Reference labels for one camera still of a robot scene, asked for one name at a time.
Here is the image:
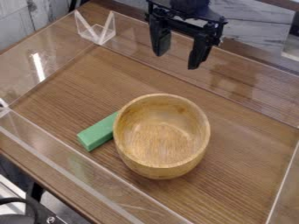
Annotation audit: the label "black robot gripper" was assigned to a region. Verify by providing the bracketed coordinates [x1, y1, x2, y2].
[146, 0, 228, 70]

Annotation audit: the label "brown wooden bowl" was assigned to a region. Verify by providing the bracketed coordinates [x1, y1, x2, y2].
[114, 94, 211, 179]

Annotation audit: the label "green rectangular block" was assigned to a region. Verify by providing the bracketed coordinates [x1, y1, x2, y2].
[78, 112, 118, 151]

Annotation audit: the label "clear acrylic tray walls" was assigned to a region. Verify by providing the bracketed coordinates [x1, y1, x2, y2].
[0, 4, 299, 224]

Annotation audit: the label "black metal table bracket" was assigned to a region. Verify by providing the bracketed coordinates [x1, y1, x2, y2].
[26, 182, 67, 224]

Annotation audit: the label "black cable loop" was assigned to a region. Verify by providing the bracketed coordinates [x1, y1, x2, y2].
[0, 197, 40, 224]

